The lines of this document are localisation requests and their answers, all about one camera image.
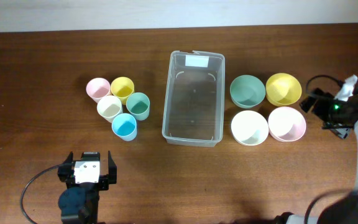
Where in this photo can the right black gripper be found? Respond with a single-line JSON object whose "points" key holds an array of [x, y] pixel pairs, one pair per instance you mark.
{"points": [[325, 99]]}

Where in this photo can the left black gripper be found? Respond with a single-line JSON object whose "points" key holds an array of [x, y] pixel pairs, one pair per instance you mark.
{"points": [[104, 180]]}

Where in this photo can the pink bowl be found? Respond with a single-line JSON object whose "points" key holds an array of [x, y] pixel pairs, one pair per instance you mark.
{"points": [[286, 124]]}

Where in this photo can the yellow bowl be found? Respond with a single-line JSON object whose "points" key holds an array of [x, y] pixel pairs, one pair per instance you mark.
{"points": [[283, 89]]}

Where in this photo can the white bowl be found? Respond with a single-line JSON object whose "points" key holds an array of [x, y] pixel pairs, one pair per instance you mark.
{"points": [[249, 128]]}

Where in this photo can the green bowl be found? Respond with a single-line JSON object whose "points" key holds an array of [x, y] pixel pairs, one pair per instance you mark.
{"points": [[247, 91]]}

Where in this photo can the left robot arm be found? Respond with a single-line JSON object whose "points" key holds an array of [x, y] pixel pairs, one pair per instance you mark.
{"points": [[80, 201]]}

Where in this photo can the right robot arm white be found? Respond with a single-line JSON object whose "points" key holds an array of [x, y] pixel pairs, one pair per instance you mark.
{"points": [[344, 210]]}

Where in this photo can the clear plastic container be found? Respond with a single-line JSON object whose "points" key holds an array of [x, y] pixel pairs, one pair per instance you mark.
{"points": [[194, 100]]}

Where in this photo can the blue cup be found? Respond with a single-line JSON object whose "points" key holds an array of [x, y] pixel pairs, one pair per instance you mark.
{"points": [[125, 126]]}

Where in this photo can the cream cup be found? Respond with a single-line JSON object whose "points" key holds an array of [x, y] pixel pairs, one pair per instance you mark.
{"points": [[109, 107]]}

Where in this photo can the pink cup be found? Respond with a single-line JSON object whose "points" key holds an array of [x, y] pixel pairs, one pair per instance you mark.
{"points": [[98, 88]]}

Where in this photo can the green cup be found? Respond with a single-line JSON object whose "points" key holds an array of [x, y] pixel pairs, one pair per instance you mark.
{"points": [[138, 104]]}

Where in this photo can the yellow cup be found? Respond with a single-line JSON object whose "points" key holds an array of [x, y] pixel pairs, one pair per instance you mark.
{"points": [[122, 87]]}

